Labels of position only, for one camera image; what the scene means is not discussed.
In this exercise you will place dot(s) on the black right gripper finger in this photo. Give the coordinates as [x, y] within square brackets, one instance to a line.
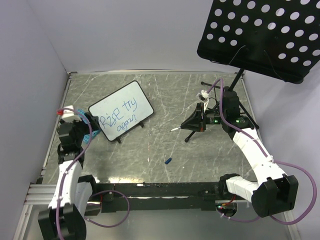
[196, 116]
[195, 127]

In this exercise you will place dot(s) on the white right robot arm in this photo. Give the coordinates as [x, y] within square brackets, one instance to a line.
[273, 191]

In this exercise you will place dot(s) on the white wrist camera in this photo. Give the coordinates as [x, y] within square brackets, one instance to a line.
[202, 96]
[68, 115]

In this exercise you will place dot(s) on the black perforated music stand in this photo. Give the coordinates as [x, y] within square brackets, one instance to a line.
[275, 38]

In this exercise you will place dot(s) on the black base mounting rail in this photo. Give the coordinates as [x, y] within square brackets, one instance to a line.
[159, 196]

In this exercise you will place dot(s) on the small black-framed whiteboard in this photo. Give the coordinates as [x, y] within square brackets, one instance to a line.
[122, 110]

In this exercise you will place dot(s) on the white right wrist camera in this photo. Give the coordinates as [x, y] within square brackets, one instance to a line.
[202, 96]

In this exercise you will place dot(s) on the blue studded building plate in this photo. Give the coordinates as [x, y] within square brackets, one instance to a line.
[86, 137]

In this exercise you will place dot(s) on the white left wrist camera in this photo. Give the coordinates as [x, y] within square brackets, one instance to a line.
[68, 115]

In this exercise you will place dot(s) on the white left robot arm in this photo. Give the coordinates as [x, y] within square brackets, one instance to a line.
[64, 217]

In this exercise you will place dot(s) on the blue marker cap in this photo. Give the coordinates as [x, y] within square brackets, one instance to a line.
[168, 161]

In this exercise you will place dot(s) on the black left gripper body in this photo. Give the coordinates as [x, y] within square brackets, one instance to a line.
[81, 129]

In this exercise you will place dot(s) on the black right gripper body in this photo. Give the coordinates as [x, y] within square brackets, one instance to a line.
[212, 117]

